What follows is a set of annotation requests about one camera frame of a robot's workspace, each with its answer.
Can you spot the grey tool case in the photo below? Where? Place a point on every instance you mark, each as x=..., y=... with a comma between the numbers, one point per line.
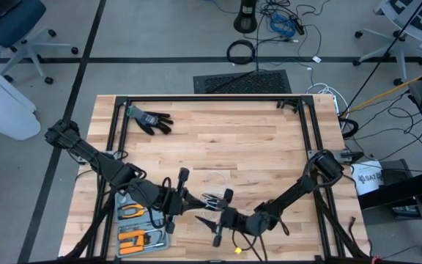
x=164, y=240

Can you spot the black floor mat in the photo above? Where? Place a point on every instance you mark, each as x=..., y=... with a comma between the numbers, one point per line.
x=247, y=82

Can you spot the black side table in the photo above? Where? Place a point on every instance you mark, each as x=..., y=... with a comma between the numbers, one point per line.
x=401, y=190

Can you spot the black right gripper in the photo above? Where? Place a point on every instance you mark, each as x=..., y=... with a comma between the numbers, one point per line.
x=234, y=221

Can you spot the black clamp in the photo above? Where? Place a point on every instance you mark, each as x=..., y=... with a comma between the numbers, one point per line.
x=288, y=105

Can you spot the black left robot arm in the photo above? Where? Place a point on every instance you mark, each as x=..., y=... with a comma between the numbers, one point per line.
x=97, y=165

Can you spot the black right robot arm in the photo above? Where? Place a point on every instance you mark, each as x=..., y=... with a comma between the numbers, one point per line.
x=295, y=190

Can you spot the white grey office chair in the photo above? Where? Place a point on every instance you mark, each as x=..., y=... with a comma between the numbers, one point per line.
x=399, y=49

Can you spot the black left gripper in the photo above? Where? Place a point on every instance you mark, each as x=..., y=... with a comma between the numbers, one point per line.
x=178, y=203

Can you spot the small white adapter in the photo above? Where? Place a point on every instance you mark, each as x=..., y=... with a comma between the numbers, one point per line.
x=316, y=58

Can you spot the thin black slanted pole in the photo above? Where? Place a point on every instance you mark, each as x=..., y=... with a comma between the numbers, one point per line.
x=382, y=58

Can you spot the black grey work glove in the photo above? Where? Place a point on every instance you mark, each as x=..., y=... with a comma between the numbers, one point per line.
x=148, y=120

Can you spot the black power strip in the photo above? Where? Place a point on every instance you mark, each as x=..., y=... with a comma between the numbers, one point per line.
x=298, y=25

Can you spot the black stand base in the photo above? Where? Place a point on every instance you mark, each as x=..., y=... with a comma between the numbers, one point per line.
x=245, y=20

